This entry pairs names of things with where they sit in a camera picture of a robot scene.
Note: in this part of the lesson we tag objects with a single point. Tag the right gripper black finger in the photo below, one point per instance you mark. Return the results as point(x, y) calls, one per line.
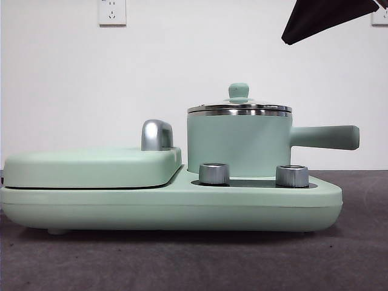
point(318, 21)

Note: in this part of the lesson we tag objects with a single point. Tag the glass pot lid green knob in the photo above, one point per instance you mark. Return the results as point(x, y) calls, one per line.
point(238, 91)

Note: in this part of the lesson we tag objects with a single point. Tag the mint green hinged griddle lid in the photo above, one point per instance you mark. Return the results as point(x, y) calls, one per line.
point(85, 166)

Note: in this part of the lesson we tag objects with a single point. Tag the silver control knob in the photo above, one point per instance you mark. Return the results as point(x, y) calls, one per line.
point(213, 175)
point(291, 177)

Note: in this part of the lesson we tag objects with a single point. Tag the black control panel strip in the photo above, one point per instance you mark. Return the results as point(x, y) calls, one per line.
point(251, 183)

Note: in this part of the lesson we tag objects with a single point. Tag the mint green breakfast machine base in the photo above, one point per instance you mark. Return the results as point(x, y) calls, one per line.
point(212, 209)

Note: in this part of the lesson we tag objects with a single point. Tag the white wall socket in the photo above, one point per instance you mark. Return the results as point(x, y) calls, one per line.
point(382, 18)
point(112, 15)

